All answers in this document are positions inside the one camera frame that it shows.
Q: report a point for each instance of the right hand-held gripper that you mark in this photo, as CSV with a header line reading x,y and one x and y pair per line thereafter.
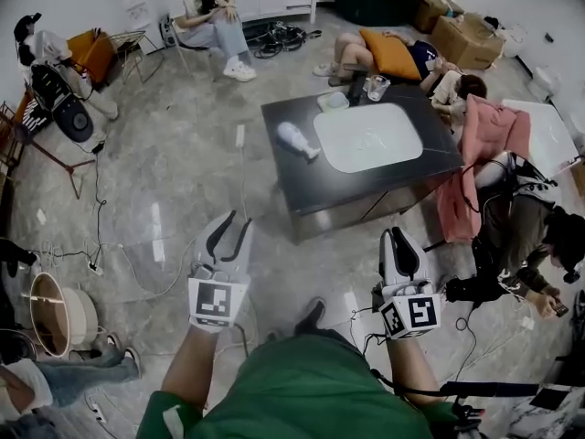
x,y
411,311

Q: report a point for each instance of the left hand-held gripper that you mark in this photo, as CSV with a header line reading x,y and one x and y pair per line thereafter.
x,y
215,302

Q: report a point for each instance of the white bottle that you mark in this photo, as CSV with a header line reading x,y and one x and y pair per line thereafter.
x,y
294,137

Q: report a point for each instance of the person's right forearm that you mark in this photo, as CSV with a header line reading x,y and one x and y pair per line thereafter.
x,y
411,368

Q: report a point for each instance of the person's left forearm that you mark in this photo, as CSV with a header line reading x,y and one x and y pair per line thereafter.
x,y
192,364

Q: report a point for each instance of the person's dark shoe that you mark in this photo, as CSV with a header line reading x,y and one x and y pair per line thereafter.
x,y
311,314

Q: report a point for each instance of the black vanity cabinet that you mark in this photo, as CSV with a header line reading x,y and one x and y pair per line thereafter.
x,y
320,185

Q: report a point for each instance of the white sink basin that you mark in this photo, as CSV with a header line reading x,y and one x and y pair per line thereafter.
x,y
365,137

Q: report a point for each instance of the white power strip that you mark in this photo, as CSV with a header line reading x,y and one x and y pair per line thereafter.
x,y
95,268
98,413

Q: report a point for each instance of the pink blanket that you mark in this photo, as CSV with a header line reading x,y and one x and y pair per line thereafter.
x,y
484,140

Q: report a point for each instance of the person's green shirt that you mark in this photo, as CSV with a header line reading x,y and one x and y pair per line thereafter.
x,y
301,391

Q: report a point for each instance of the black phone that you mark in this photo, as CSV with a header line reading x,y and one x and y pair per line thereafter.
x,y
561,309

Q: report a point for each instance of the clear glass cup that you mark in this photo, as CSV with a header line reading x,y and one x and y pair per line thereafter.
x,y
378,88

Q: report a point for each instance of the round wooden side table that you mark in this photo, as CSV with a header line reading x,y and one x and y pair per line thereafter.
x,y
50,313

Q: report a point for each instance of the white table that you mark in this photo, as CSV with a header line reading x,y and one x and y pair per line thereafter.
x,y
544,131

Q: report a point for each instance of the black round backpack device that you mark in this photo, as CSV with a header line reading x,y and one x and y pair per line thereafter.
x,y
68,112

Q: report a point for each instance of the orange cushion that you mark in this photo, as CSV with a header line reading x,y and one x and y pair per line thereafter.
x,y
393,55

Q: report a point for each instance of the marble side table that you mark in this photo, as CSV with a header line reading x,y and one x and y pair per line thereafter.
x,y
544,419

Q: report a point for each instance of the cardboard box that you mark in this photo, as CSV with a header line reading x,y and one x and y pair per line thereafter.
x,y
461,39

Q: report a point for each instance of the orange chair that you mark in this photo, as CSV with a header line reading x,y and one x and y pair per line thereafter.
x,y
91,55

